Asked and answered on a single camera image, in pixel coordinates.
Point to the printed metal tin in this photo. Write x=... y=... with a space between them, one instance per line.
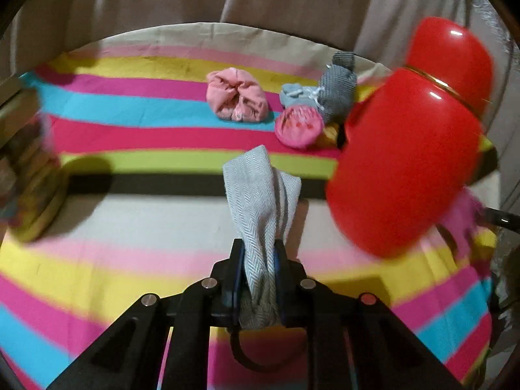
x=28 y=170

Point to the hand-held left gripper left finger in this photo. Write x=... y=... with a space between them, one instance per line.
x=235 y=284

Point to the black white checked pouch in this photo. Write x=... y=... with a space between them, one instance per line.
x=337 y=87

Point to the grey herringbone cloth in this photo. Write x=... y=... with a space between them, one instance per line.
x=256 y=211

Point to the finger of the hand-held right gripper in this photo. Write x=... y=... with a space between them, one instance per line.
x=501 y=217

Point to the light blue plush toy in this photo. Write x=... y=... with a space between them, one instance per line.
x=294 y=94

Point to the rainbow striped cloth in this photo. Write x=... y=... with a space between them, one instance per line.
x=142 y=219

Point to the magenta towel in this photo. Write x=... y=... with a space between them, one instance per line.
x=463 y=215

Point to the pink gathered fabric pouch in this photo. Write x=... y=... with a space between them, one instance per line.
x=235 y=93

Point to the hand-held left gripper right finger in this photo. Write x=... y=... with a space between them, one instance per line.
x=281 y=276

